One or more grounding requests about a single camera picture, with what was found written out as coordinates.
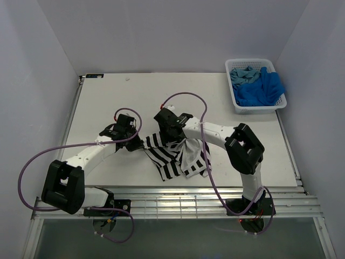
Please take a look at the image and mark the black white striped tank top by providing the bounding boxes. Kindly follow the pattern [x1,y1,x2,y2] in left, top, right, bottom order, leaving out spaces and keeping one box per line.
[143,133,212,181]

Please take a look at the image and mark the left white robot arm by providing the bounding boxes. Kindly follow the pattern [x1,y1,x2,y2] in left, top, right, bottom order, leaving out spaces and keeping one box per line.
[41,114,143,216]

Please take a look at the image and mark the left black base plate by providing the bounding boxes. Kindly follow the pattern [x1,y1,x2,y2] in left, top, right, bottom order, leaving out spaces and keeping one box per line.
[83,199,132,217]

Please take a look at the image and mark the blue tank top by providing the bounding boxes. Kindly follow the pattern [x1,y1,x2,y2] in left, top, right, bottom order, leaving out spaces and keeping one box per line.
[232,67,285,107]

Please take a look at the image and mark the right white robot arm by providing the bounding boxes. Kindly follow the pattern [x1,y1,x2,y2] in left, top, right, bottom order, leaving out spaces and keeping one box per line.
[154,108,266,216]

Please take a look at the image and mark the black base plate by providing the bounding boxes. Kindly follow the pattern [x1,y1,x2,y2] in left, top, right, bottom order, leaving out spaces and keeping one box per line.
[83,199,132,217]
[225,198,276,216]

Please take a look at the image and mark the aluminium frame rails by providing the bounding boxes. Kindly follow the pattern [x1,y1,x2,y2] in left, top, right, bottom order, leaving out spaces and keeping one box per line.
[24,73,336,258]

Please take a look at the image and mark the small label sticker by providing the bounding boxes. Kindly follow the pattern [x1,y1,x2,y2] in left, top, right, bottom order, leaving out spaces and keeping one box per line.
[85,74,104,78]

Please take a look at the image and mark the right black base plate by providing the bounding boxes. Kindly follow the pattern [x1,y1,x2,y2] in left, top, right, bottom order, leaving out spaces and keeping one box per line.
[225,198,276,216]

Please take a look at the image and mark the white plastic basket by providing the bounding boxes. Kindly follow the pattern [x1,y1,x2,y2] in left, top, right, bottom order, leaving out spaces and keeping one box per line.
[225,58,287,114]

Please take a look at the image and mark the light teal tank top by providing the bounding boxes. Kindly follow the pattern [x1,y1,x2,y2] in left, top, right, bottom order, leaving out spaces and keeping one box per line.
[229,66,260,88]

